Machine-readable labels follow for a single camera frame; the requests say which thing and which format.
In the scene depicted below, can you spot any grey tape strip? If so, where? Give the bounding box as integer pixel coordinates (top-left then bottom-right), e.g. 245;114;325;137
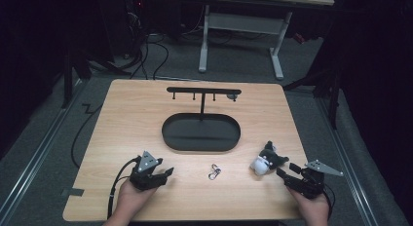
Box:
60;187;85;198

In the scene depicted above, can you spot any black cable on floor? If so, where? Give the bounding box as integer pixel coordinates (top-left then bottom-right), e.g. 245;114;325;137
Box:
70;102;104;170

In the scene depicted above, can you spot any bundle of black cables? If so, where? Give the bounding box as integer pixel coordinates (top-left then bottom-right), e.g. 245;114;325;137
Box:
113;30;170;81

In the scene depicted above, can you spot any person's left hand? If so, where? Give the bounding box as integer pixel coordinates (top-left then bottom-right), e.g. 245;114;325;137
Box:
113;178;157;220

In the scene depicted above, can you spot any dark metal stand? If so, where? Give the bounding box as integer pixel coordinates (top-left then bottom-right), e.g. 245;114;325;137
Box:
282;64;343;131
60;45;94;109

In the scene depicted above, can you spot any hand-held gripper black cable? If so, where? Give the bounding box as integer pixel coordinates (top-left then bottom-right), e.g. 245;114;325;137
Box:
106;156;141;219
322;182;335;219

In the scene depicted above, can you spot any black hook stand with tray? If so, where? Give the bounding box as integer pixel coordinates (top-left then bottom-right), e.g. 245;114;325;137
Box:
161;86;243;153

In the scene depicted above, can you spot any black and white plush toy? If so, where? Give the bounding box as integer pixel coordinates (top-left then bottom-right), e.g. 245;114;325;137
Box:
249;140;290;177

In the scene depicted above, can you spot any dark computer tower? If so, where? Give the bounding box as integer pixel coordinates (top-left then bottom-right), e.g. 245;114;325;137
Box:
124;0;148;59

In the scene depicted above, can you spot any person's right hand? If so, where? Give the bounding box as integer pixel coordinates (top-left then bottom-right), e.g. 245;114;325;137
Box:
286;186;331;226

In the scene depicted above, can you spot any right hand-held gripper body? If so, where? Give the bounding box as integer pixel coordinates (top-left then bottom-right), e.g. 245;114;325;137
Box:
284;159;345;201

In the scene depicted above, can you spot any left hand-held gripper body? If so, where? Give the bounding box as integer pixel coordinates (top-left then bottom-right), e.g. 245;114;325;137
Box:
129;150;168;192

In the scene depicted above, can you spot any silver metal keyring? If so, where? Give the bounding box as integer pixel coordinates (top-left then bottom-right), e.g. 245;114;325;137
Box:
207;163;222;181

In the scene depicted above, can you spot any right hand-held gripper black cable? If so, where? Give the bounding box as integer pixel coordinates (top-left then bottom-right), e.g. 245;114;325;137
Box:
322;182;335;219

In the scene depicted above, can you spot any metal floor rail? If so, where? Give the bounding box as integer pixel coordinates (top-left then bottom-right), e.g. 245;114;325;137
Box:
315;95;380;226
0;79;86;217

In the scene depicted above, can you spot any wooden desk with grey frame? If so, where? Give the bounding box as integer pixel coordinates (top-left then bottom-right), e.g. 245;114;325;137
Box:
198;0;335;81

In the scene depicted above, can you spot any left hand-held gripper black cable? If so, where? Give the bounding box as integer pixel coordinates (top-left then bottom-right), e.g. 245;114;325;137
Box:
106;156;141;219

